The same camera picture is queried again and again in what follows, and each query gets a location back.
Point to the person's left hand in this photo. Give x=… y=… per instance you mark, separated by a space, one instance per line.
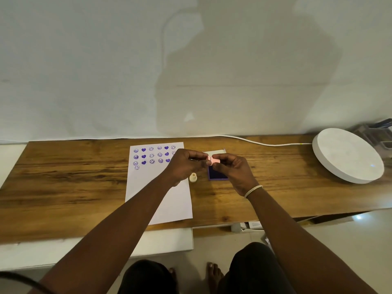
x=183 y=165

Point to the person's right hand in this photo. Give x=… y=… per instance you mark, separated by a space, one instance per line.
x=239 y=174

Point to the cream stamp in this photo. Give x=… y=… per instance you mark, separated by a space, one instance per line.
x=193 y=178

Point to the purple ink pad base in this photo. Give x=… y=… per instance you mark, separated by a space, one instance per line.
x=216 y=175

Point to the pink stamp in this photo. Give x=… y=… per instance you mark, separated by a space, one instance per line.
x=215 y=161

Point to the white ink pad lid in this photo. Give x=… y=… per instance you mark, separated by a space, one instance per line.
x=219 y=151

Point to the white stamped paper sheet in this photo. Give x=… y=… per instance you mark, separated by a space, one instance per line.
x=147 y=192

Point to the person's right forearm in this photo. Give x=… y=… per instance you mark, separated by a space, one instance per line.
x=291 y=241

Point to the white wristband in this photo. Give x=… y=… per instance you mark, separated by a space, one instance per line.
x=254 y=189

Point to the wooden board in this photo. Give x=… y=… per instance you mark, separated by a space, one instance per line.
x=76 y=180

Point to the white round disc lamp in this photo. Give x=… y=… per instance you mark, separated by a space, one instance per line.
x=346 y=156

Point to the clear plastic container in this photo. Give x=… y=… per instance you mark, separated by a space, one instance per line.
x=376 y=134

